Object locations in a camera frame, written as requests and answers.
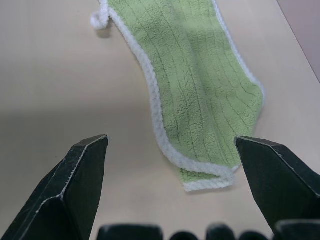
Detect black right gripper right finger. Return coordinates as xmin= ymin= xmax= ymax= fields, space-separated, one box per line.
xmin=233 ymin=135 xmax=320 ymax=236

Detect green towel with white trim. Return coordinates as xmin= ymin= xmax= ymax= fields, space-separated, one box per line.
xmin=89 ymin=0 xmax=265 ymax=193

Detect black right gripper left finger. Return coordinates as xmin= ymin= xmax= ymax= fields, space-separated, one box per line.
xmin=0 ymin=134 xmax=109 ymax=240

